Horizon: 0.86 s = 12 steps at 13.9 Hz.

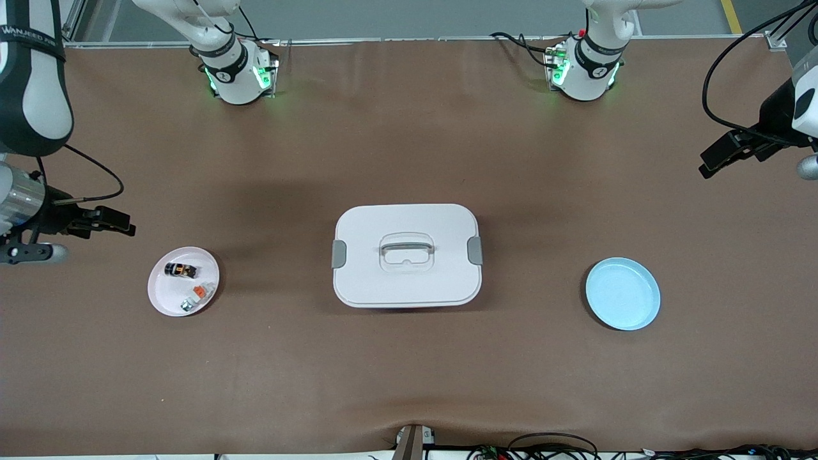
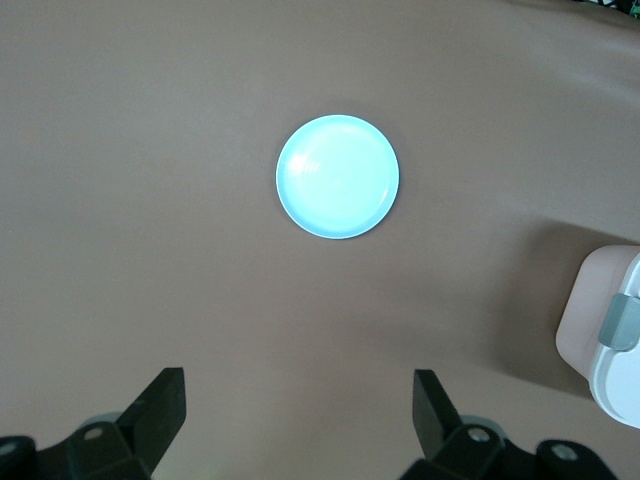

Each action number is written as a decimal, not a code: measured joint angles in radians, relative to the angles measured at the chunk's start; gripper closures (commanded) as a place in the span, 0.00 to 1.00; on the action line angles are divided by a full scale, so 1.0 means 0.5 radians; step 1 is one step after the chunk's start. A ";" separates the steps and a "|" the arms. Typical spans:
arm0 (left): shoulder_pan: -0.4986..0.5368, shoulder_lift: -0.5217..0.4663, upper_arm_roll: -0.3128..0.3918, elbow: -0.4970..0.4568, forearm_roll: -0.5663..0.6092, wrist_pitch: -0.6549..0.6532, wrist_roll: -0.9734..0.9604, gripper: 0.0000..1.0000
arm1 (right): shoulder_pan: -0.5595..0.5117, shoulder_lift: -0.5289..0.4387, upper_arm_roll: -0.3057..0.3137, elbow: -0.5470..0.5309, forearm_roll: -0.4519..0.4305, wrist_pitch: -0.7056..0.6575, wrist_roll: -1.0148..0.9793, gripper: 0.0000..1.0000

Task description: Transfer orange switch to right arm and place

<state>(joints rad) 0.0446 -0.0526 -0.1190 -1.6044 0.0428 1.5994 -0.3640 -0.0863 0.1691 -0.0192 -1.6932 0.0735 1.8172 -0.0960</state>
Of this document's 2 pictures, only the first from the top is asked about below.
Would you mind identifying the pink round plate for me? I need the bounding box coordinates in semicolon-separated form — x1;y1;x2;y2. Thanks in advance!
147;247;220;318

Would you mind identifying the light blue round plate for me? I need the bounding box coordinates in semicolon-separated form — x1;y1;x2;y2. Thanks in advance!
585;257;661;332

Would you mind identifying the white lidded container box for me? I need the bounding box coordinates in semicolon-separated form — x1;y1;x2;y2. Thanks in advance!
331;203;484;309

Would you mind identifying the brown table cover mat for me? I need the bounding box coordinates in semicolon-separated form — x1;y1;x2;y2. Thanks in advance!
0;38;818;456

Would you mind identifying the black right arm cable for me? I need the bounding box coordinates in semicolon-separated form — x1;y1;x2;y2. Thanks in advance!
38;144;125;205

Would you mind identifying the aluminium frame post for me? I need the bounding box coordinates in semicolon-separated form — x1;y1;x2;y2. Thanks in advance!
764;0;818;52
61;0;87;44

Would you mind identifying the black arm base cable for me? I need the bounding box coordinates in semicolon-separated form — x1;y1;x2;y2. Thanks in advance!
491;31;557;68

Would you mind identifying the black cable bundle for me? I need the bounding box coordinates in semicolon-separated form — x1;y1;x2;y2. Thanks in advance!
467;433;818;460

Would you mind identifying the grey table edge rail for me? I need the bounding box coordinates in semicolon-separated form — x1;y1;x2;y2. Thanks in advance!
64;35;777;50

